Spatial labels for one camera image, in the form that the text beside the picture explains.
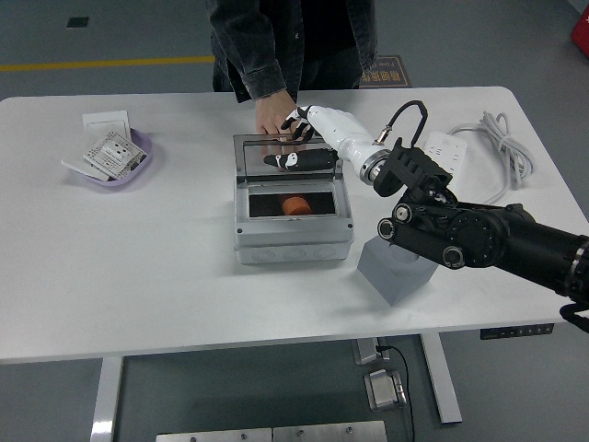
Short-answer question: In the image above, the orange cylinder object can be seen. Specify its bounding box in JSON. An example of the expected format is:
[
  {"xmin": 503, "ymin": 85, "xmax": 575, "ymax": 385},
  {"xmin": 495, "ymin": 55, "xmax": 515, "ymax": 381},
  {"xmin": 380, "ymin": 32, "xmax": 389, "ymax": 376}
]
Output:
[{"xmin": 281, "ymin": 196, "xmax": 314, "ymax": 215}]

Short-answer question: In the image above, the black table control panel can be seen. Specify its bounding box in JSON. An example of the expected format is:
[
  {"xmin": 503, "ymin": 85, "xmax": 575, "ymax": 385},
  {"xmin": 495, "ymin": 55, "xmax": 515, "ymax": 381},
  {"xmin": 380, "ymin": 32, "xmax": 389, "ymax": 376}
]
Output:
[{"xmin": 479, "ymin": 323, "xmax": 555, "ymax": 341}]

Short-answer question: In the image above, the grey under-table control box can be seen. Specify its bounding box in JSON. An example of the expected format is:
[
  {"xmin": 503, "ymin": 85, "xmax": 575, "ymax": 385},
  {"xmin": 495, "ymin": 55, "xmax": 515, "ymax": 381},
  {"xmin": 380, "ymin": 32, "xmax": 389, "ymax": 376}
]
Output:
[{"xmin": 352, "ymin": 338, "xmax": 391, "ymax": 366}]

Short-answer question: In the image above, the grey metal plate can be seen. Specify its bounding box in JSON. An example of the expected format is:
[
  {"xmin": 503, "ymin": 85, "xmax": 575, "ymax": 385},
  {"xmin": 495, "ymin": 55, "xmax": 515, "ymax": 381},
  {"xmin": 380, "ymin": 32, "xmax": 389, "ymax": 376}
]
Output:
[
  {"xmin": 156, "ymin": 427, "xmax": 273, "ymax": 442},
  {"xmin": 272, "ymin": 420, "xmax": 387, "ymax": 442}
]

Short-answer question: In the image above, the person's right hand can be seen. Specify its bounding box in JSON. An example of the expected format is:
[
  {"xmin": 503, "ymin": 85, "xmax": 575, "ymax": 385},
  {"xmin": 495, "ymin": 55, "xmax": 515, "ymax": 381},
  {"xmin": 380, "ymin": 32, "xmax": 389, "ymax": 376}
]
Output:
[{"xmin": 255, "ymin": 88, "xmax": 303, "ymax": 144}]

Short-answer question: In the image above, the plain white flat panel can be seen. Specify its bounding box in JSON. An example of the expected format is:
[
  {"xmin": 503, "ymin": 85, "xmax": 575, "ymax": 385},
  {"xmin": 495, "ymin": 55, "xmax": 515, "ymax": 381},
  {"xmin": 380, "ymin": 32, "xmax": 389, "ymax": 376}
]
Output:
[{"xmin": 61, "ymin": 133, "xmax": 110, "ymax": 181}]

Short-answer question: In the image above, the silver metal box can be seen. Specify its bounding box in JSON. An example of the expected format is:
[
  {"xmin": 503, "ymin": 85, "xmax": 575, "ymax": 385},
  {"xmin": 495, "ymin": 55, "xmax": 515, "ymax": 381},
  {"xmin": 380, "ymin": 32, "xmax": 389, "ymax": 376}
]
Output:
[{"xmin": 364, "ymin": 367, "xmax": 409, "ymax": 411}]

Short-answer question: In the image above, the red object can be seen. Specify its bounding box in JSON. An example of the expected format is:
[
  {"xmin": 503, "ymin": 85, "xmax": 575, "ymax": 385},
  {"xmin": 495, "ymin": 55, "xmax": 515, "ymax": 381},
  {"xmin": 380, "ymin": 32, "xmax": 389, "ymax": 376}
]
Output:
[{"xmin": 569, "ymin": 8, "xmax": 589, "ymax": 50}]

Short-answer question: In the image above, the white table leg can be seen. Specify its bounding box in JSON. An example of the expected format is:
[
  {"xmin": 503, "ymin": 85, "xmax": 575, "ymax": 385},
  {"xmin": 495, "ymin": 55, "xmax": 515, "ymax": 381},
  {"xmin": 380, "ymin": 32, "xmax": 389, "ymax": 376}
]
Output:
[
  {"xmin": 90, "ymin": 355, "xmax": 124, "ymax": 442},
  {"xmin": 419, "ymin": 331, "xmax": 463, "ymax": 425}
]

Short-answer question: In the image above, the white wall switch plate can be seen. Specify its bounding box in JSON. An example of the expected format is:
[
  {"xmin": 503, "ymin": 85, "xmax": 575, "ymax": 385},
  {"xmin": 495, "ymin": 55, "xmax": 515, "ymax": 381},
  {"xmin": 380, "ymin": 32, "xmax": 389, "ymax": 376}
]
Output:
[{"xmin": 82, "ymin": 110, "xmax": 132, "ymax": 139}]

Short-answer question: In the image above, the purple plastic tray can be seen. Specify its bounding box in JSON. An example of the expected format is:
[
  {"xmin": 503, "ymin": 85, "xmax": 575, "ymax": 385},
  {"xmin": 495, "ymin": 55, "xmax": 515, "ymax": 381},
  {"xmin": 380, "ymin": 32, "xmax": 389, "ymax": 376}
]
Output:
[{"xmin": 68, "ymin": 127, "xmax": 154, "ymax": 189}]

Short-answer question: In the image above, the grey junction box with lid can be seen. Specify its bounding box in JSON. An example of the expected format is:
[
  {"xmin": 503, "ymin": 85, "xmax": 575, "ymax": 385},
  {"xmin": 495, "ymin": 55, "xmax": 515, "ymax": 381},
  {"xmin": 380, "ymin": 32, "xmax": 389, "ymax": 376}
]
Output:
[{"xmin": 232, "ymin": 133, "xmax": 354, "ymax": 264}]

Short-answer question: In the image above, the yellow floor tape line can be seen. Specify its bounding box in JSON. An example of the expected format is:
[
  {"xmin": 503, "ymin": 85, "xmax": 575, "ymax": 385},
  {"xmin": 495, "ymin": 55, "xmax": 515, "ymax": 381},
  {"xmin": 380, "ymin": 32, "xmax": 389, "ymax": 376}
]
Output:
[{"xmin": 0, "ymin": 55, "xmax": 216, "ymax": 74}]

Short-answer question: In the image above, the person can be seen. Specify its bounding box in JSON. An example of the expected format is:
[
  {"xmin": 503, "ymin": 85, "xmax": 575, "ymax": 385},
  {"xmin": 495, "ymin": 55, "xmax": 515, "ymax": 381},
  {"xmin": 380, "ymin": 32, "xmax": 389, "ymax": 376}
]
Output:
[{"xmin": 204, "ymin": 0, "xmax": 378, "ymax": 93}]

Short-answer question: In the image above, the grey cube holder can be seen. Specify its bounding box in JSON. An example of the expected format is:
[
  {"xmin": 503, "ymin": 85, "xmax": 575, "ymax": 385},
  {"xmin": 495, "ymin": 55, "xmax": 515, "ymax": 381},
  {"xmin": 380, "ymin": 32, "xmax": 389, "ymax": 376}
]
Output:
[{"xmin": 357, "ymin": 237, "xmax": 436, "ymax": 308}]

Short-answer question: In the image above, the white power strip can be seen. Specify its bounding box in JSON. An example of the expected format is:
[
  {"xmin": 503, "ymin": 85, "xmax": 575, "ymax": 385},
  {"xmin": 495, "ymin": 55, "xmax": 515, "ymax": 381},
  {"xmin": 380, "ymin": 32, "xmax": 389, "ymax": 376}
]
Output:
[{"xmin": 422, "ymin": 130, "xmax": 468, "ymax": 179}]

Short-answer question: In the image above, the white socket panel printed wrap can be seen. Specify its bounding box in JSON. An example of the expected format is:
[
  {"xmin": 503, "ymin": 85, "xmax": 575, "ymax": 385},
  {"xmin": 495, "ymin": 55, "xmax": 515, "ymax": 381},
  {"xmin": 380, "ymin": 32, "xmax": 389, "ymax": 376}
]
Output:
[{"xmin": 82, "ymin": 131, "xmax": 149, "ymax": 181}]

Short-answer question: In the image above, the black cable under table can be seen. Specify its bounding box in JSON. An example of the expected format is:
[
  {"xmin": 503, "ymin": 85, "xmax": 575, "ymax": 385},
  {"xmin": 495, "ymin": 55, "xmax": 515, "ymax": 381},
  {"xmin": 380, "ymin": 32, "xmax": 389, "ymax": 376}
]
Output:
[{"xmin": 376, "ymin": 344, "xmax": 415, "ymax": 442}]

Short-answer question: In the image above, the black orange floor sign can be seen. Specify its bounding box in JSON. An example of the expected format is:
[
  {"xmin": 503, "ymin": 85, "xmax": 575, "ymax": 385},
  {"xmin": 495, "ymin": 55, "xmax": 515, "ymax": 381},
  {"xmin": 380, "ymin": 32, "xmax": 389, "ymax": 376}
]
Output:
[{"xmin": 358, "ymin": 55, "xmax": 410, "ymax": 89}]

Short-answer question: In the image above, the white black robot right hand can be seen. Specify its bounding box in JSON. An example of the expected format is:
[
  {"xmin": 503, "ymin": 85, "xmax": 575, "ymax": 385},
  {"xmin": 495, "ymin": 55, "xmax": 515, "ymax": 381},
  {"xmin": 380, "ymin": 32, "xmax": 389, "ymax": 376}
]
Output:
[{"xmin": 262, "ymin": 104, "xmax": 392, "ymax": 174}]

